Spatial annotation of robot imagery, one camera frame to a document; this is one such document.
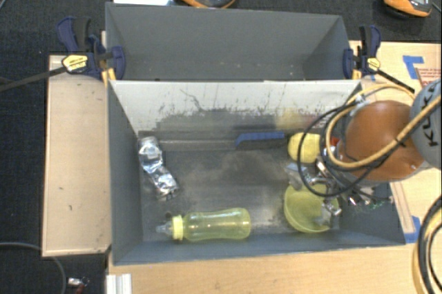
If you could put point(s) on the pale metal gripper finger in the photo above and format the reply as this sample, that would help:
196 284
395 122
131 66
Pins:
295 177
329 213

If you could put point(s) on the yellow plastic bowl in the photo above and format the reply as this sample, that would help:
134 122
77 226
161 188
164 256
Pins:
300 213

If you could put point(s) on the grey metal bin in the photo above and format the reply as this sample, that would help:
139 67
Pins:
221 178

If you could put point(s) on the yellow baby bottle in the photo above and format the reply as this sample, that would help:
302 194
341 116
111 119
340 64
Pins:
214 225

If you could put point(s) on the crushed clear plastic bottle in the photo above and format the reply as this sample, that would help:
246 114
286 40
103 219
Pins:
155 168

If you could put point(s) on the pale wood board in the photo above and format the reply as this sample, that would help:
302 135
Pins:
77 165

